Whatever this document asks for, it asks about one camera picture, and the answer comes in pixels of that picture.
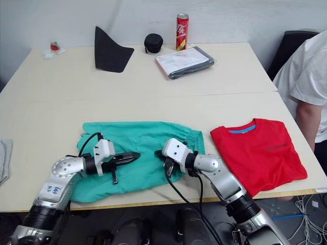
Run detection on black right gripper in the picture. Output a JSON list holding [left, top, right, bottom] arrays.
[[154, 150, 180, 178]]

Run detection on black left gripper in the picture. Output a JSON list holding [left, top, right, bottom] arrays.
[[101, 152, 141, 185]]

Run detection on green shorts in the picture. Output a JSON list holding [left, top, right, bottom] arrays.
[[71, 121, 206, 204]]

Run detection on red t-shirt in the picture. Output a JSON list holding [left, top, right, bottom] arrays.
[[209, 117, 308, 198]]

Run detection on person in white t-shirt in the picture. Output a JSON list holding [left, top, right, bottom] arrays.
[[272, 30, 327, 177]]

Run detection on dark rounded shape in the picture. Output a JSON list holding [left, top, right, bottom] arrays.
[[111, 217, 152, 245], [175, 207, 213, 245]]

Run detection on bagged dark cloth with paper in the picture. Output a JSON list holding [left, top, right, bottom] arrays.
[[154, 45, 218, 81]]

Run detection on black felt cloth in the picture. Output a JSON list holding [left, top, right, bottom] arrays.
[[94, 26, 135, 74]]

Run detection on black round zipper case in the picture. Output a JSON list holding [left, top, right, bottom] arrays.
[[143, 33, 165, 55]]

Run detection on grey sock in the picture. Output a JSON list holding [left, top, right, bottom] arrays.
[[0, 139, 13, 186]]

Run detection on red cola can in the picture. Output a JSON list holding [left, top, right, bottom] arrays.
[[175, 13, 190, 51]]

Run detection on small red green wrapper pile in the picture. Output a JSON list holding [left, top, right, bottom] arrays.
[[42, 40, 66, 60]]

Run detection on blue rod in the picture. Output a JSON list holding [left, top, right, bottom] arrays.
[[271, 213, 310, 221]]

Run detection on black chair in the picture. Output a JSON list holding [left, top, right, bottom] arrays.
[[266, 30, 320, 82]]

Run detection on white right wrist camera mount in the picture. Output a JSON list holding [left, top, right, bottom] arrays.
[[161, 138, 194, 173]]

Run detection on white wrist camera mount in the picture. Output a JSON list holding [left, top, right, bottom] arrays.
[[92, 138, 116, 177], [161, 138, 194, 173]]

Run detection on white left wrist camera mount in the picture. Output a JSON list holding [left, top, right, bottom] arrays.
[[92, 138, 116, 177]]

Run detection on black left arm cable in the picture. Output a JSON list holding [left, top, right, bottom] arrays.
[[65, 132, 104, 158]]

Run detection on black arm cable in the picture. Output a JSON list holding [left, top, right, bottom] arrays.
[[65, 132, 104, 158], [165, 152, 224, 245]]

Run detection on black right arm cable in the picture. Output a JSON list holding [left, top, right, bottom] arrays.
[[165, 152, 224, 245]]

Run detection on white floor cables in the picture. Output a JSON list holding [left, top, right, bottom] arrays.
[[294, 193, 327, 245]]

